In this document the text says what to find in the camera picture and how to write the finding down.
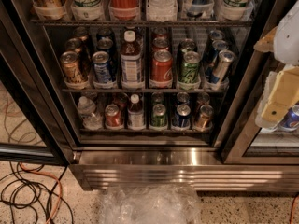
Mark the gold can middle rear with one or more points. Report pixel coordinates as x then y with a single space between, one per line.
83 34

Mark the red can bottom front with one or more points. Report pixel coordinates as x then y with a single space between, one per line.
113 116

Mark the slim blue can rear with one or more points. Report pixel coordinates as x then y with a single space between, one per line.
213 35

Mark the red coke can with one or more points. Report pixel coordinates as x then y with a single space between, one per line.
161 68
159 32
160 43

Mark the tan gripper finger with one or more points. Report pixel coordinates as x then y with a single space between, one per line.
284 95
266 43

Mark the clear water bottle top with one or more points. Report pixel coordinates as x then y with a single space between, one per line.
160 8

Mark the red coke can front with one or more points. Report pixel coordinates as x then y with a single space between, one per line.
161 68

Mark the green can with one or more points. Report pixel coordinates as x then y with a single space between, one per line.
157 98
189 68
184 46
158 116

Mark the blue pepsi can rear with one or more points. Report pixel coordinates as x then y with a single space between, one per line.
105 32

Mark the stainless fridge base grille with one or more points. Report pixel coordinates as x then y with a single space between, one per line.
203 170

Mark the slim silver blue can front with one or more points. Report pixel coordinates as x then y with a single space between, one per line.
225 59

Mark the blue pepsi can front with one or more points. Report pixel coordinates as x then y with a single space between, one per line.
103 68

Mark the green can middle front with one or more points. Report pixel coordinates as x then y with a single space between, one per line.
189 68

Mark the gold can middle front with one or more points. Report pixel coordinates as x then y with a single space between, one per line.
71 66

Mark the green can bottom front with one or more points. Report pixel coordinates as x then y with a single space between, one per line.
158 116

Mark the tea bottle middle shelf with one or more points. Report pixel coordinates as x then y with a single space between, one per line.
131 60

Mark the blue can bottom front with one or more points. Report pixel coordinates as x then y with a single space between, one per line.
181 118

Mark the clear water bottle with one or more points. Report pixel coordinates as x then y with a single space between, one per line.
160 8
91 118

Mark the blue can neighbouring fridge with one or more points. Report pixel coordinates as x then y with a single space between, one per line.
291 119

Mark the tea bottle bottom shelf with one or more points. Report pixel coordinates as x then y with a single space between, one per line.
136 120

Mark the red coke can rear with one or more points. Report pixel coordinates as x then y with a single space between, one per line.
159 32

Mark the blue pepsi can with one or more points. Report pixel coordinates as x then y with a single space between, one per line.
108 46
103 68
105 32

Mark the green can bottom rear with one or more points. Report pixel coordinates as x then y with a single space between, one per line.
157 98

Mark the orange soda can rear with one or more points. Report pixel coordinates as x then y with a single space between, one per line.
203 98

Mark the orange soda can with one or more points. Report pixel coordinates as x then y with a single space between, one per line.
203 98
204 117

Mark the clear plastic bag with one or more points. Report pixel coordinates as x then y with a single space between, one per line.
158 204

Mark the green can middle rear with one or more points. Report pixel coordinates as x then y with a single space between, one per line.
184 46

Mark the red can bottom rear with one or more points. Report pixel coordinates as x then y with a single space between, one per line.
121 100

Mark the gold can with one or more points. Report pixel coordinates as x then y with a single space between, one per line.
75 44
83 34
71 66

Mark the open glass fridge door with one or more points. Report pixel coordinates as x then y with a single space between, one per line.
30 127

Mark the tea bottle shelf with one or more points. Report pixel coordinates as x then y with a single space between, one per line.
131 60
136 120

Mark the blue can bottom rear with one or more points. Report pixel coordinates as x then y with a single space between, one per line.
183 98

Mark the orange soda can front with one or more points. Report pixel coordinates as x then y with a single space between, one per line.
204 117

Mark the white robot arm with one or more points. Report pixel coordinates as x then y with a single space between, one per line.
286 40

